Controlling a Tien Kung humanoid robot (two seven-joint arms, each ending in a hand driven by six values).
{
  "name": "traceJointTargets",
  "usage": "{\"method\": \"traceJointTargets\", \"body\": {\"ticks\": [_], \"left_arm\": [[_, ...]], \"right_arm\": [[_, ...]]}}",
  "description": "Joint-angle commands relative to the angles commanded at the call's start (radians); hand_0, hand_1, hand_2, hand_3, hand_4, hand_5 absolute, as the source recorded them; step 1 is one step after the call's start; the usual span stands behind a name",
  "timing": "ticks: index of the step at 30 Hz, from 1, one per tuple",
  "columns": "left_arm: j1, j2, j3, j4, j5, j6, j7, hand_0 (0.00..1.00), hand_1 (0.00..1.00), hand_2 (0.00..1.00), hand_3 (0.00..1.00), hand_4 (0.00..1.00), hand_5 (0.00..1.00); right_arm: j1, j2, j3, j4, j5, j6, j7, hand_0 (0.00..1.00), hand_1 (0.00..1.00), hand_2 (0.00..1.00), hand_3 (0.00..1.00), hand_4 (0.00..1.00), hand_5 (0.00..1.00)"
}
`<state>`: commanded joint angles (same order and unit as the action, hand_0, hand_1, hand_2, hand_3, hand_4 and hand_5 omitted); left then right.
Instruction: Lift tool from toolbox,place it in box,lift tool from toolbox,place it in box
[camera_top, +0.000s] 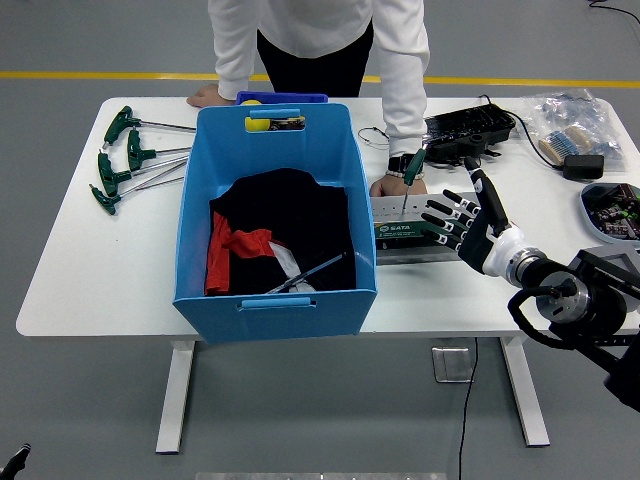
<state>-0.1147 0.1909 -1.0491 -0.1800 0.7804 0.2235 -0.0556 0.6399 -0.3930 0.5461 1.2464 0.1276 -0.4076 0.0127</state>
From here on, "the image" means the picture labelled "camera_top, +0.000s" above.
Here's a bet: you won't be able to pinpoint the pale blue oval tray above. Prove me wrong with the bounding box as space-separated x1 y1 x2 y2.
579 181 640 246

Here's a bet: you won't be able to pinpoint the person's right hand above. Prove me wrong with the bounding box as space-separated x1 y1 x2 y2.
186 83 236 109

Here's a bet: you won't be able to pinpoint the electronic parts heap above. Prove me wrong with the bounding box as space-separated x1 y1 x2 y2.
587 183 640 240

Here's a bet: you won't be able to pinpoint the dark blue plastic bin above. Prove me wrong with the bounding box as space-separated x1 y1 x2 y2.
234 89 330 106

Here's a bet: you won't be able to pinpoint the blue plastic storage box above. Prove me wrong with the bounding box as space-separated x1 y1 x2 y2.
172 103 379 346

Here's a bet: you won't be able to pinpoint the black adapter cable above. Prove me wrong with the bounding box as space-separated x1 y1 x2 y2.
477 93 566 174

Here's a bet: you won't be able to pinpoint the metal wire loop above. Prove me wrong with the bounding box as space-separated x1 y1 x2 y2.
357 125 390 150

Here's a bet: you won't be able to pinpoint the tan resistor strip bundle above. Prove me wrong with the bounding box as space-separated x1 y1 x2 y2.
537 124 594 166

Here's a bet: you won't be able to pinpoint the person's left hand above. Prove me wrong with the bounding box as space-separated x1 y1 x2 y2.
369 174 429 199

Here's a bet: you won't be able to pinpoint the small green T-handle wrench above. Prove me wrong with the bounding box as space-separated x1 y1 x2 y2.
401 146 429 211

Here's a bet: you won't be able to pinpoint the black wristwatch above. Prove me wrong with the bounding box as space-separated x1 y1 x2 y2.
387 153 426 175

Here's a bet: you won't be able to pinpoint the white table leg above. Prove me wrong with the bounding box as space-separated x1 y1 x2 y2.
499 337 551 448
155 340 196 455

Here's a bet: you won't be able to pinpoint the black power adapter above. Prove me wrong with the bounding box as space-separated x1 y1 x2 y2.
562 153 606 181

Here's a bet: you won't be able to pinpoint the person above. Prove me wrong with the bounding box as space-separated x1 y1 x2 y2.
186 0 431 199

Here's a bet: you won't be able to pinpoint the black red white garment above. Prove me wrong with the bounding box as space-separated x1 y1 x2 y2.
204 168 357 297

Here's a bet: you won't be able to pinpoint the clear plastic parts bag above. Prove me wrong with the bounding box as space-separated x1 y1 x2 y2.
517 88 626 174

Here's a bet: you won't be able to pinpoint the green grey wrench stand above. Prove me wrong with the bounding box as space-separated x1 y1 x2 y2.
369 192 481 266

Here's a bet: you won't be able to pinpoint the thin black looped cable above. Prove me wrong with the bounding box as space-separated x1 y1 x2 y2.
587 0 640 24

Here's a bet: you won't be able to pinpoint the black plastic tray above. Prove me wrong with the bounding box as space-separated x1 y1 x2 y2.
423 106 517 151

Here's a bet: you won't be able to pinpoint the black floor cable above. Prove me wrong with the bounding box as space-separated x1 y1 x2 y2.
457 337 480 480

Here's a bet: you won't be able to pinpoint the black white robot left hand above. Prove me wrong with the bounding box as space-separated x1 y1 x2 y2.
0 442 32 479

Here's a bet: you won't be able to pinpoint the large green T-handle wrench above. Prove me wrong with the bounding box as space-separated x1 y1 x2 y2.
263 252 348 296

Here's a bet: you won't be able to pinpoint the metal floor plate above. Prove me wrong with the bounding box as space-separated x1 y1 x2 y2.
431 346 475 384

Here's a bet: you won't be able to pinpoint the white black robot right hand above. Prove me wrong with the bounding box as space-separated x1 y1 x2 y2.
421 157 529 279

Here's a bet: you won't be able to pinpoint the black plastic bracket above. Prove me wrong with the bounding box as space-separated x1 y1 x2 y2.
427 132 501 164

